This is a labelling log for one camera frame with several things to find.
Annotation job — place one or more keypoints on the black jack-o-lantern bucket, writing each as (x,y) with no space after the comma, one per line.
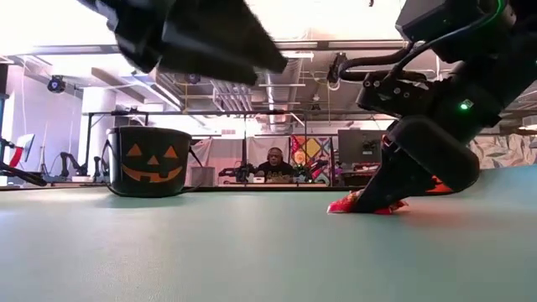
(121,180)

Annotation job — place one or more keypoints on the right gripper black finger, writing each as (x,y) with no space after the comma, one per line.
(419,168)

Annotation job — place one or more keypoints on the silver ventilation duct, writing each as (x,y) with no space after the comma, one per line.
(281,92)

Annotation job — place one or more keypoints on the grey bin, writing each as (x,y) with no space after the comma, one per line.
(203,177)

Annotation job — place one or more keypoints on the leaf pattern wall cloth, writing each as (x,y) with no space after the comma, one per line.
(507,151)

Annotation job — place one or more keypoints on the black background robot rig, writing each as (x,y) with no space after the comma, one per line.
(241,172)

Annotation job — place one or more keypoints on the black background monitor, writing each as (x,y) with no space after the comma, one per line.
(356,144)

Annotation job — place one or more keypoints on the tilted white-screen monitor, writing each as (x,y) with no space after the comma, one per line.
(27,140)

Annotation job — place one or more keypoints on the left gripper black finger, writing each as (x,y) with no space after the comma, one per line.
(218,42)

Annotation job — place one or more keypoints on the black background robot arm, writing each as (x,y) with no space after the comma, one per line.
(67,161)

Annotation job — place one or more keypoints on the white hanging cloth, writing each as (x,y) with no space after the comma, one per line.
(205,153)
(258,147)

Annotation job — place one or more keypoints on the person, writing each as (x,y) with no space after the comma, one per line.
(274,170)

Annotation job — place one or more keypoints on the black ceiling camera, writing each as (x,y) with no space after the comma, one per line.
(335,60)

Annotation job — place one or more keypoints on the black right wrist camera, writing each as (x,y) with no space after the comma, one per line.
(440,19)

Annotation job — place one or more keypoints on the white ceiling light fixture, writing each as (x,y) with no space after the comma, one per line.
(300,55)

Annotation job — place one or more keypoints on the colourful quilt wall hanging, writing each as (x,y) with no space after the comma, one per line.
(312,147)

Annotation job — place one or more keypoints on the black background station frame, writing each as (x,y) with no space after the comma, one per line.
(210,112)

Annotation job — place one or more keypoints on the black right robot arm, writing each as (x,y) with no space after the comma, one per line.
(520,50)

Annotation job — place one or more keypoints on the grey overhead crossbar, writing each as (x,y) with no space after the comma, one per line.
(335,44)

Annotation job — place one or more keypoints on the green table mat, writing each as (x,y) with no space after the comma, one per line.
(210,251)

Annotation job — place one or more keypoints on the red Skittles candy pack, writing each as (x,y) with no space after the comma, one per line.
(342,205)

